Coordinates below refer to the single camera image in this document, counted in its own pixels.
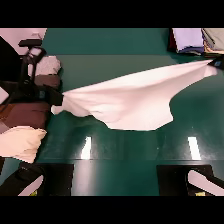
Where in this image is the white T-shirt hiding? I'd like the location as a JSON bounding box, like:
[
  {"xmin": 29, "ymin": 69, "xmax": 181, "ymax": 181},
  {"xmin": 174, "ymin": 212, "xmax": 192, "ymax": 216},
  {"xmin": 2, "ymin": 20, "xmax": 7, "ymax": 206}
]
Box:
[{"xmin": 50, "ymin": 59, "xmax": 220, "ymax": 132}]

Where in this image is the grey garment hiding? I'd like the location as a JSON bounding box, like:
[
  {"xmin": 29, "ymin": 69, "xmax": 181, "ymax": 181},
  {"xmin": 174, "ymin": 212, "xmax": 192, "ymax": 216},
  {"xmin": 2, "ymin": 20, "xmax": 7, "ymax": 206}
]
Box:
[{"xmin": 201, "ymin": 28, "xmax": 224, "ymax": 54}]

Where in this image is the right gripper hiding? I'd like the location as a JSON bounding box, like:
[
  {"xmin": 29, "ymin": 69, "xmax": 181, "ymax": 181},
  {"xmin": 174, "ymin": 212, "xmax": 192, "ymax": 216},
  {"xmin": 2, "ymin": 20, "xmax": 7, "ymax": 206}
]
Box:
[{"xmin": 211, "ymin": 56, "xmax": 224, "ymax": 71}]

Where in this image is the brown garment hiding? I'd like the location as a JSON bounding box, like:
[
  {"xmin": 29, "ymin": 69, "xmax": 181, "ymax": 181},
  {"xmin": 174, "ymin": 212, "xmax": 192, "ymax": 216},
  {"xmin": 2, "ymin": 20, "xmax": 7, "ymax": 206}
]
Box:
[{"xmin": 0, "ymin": 74, "xmax": 62, "ymax": 135}]

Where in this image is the cream garment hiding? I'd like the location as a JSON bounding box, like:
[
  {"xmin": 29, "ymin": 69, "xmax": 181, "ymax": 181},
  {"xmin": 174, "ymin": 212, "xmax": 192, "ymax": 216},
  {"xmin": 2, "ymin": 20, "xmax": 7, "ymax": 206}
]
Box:
[{"xmin": 0, "ymin": 125, "xmax": 48, "ymax": 165}]

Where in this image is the lavender garment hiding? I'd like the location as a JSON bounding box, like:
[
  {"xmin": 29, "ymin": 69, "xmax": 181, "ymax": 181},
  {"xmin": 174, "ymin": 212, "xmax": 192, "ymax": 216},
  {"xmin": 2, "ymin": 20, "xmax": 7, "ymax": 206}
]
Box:
[{"xmin": 171, "ymin": 28, "xmax": 205, "ymax": 54}]

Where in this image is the pale pink garment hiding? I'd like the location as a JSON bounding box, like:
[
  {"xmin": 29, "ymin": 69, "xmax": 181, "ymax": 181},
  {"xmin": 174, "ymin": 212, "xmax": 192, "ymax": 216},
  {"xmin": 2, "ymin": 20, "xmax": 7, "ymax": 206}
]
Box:
[{"xmin": 27, "ymin": 55, "xmax": 63, "ymax": 77}]

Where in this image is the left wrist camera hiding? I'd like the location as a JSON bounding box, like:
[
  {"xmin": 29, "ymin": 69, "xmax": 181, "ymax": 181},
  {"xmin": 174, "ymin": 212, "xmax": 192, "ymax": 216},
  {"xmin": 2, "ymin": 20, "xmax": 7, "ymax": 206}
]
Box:
[{"xmin": 17, "ymin": 38, "xmax": 48, "ymax": 85}]

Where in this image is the dark red garment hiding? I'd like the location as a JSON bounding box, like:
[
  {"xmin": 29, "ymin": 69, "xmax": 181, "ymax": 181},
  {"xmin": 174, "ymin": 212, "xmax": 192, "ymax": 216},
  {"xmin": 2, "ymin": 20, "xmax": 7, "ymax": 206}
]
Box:
[{"xmin": 167, "ymin": 28, "xmax": 179, "ymax": 53}]

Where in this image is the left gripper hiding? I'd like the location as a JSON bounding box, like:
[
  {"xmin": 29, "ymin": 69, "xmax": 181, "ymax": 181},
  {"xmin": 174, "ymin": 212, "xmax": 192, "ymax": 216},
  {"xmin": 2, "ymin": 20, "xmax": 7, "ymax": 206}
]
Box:
[{"xmin": 39, "ymin": 84, "xmax": 65, "ymax": 108}]

